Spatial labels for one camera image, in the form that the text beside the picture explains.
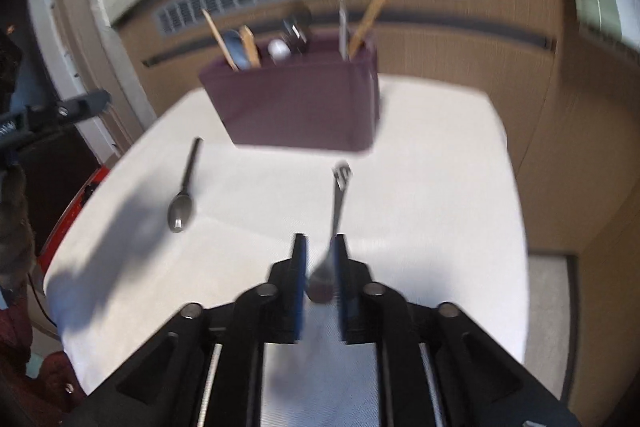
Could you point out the silver metal utensil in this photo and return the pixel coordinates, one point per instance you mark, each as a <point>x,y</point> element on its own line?
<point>343,32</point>

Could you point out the wooden chopstick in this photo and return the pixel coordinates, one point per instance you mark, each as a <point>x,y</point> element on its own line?
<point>220,39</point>

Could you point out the white spoon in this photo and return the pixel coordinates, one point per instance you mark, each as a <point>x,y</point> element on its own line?
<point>279,49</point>

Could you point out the black utensil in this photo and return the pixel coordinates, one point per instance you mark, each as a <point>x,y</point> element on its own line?
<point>296,32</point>

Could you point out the person's colourful clothing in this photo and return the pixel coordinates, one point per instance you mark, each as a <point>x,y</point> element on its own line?
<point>30,357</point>

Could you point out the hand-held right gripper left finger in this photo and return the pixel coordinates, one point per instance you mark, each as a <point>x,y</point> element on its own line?
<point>300,292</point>

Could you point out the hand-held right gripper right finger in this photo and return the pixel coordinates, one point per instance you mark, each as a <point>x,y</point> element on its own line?
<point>341,297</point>

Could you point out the black spoon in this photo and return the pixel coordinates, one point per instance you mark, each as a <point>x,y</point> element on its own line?
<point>180,212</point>

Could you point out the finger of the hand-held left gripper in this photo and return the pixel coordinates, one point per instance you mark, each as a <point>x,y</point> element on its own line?
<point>75,107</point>

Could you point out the purple utensil holder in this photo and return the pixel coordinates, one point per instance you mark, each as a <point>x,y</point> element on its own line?
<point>300,107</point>

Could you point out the silver metal fork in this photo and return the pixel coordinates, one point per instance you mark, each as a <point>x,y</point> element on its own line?
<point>340,207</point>

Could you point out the white tablecloth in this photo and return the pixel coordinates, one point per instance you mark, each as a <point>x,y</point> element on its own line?
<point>250,207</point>

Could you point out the wooden flat utensil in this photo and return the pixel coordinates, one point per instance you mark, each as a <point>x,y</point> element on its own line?
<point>250,47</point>

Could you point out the wooden spatula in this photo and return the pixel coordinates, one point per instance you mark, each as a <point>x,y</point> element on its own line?
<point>367,24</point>

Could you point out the wooden base cabinet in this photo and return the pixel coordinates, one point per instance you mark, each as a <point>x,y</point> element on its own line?
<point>500,72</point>

